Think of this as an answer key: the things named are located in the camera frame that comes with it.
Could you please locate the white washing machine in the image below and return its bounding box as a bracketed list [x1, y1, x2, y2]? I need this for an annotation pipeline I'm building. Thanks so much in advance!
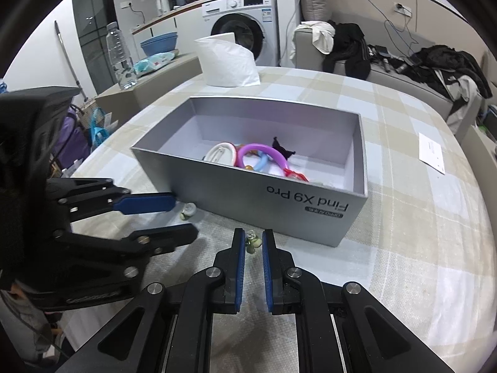
[201, 0, 281, 68]

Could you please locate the black garment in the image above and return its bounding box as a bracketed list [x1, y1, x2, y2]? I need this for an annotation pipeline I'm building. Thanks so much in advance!
[323, 19, 373, 80]

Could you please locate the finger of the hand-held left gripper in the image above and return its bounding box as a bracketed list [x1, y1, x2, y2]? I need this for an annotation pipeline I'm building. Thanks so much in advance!
[52, 223, 199, 259]
[47, 178, 176, 222]

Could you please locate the grey mop handle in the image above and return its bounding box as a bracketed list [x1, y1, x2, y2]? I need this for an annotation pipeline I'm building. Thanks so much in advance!
[54, 21, 88, 99]

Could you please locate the grey cardboard box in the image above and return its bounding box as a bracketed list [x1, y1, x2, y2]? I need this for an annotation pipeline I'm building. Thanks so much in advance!
[130, 96, 369, 247]

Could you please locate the blue plastic bag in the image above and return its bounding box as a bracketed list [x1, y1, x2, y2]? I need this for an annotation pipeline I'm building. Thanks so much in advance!
[87, 107, 113, 148]

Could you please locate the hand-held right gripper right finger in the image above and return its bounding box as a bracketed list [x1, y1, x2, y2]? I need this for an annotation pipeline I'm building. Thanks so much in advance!
[261, 229, 455, 373]

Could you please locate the blue bead bracelet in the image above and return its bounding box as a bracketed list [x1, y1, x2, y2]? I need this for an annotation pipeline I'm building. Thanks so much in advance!
[252, 153, 272, 172]

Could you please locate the white round bangle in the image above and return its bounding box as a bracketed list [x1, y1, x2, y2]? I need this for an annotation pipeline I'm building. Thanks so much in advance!
[203, 142, 238, 166]

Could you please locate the clear plastic water bottle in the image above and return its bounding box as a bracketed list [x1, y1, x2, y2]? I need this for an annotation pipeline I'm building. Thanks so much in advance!
[106, 22, 138, 90]

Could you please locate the blue plastic basin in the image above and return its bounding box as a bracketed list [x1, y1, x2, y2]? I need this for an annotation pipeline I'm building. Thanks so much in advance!
[140, 32, 178, 57]

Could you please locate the black bow hair clip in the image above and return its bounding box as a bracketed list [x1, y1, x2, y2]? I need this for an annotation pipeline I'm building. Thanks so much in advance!
[271, 137, 296, 160]

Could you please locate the white garment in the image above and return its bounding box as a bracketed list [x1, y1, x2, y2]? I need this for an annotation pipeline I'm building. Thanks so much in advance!
[297, 21, 335, 55]

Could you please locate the white paper card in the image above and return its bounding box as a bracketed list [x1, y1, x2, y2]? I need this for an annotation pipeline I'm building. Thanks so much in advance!
[418, 132, 446, 174]

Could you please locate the beige ottoman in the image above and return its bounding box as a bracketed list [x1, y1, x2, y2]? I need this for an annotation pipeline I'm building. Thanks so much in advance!
[95, 52, 203, 125]

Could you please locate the purple bead bracelet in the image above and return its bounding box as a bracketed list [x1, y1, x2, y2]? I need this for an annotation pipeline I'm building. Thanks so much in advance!
[237, 143, 288, 175]

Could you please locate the red hair clip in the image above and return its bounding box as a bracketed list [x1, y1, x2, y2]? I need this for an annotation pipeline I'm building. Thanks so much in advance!
[283, 167, 310, 183]

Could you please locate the dark purple backpack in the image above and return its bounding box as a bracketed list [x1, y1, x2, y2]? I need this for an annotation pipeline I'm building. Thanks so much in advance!
[52, 105, 92, 168]

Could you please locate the grey white jacket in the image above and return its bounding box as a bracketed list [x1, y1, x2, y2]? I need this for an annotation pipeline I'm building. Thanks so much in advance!
[435, 68, 484, 133]

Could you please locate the white paper roll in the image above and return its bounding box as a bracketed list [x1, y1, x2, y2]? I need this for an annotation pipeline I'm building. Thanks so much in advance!
[194, 32, 261, 87]

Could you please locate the black jacket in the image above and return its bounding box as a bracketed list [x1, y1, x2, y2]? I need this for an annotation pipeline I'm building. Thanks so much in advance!
[415, 44, 494, 99]

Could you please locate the light blue wipes packet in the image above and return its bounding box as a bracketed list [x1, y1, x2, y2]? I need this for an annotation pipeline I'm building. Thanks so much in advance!
[133, 51, 177, 75]

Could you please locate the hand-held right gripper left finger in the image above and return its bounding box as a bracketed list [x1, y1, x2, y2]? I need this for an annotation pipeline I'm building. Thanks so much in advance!
[54, 227, 246, 373]

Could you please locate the grey sofa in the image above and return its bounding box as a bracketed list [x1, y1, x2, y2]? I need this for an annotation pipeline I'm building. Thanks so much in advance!
[293, 23, 486, 133]

